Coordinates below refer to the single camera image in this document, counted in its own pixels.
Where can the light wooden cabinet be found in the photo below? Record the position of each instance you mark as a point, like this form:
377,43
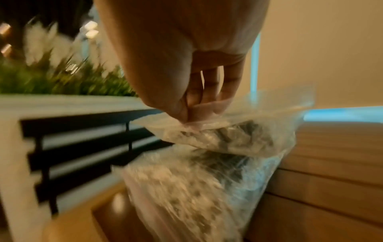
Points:
329,177

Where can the clear plastic bag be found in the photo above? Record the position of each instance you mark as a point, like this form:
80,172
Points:
248,132

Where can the white planter with black slats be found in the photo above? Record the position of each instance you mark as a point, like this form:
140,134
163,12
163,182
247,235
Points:
74,141

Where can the person's right hand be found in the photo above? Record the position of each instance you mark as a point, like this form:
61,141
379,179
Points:
167,47

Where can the dark leafy bag contents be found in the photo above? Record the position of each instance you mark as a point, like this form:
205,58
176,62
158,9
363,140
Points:
209,170

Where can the green plant with white plumes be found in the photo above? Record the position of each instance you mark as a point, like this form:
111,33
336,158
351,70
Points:
59,75

